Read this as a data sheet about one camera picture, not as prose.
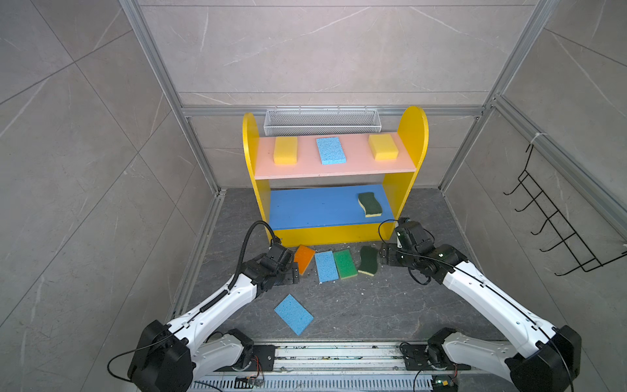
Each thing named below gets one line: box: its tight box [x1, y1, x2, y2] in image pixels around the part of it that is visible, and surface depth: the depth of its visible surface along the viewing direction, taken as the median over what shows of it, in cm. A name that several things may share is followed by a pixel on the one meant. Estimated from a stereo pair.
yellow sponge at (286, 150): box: [273, 136, 298, 166], surface depth 74 cm
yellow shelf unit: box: [242, 106, 430, 248], surface depth 77 cm
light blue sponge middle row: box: [314, 250, 339, 284], surface depth 94 cm
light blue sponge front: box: [273, 293, 315, 336], surface depth 83 cm
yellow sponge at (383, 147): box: [368, 133, 399, 161], surface depth 76 cm
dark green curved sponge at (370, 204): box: [357, 191, 383, 218], surface depth 95 cm
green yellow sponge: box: [333, 248, 359, 281], surface depth 95 cm
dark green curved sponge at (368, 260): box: [357, 245, 378, 277], surface depth 94 cm
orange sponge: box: [293, 245, 316, 276], surface depth 97 cm
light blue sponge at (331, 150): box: [315, 136, 347, 165], surface depth 75 cm
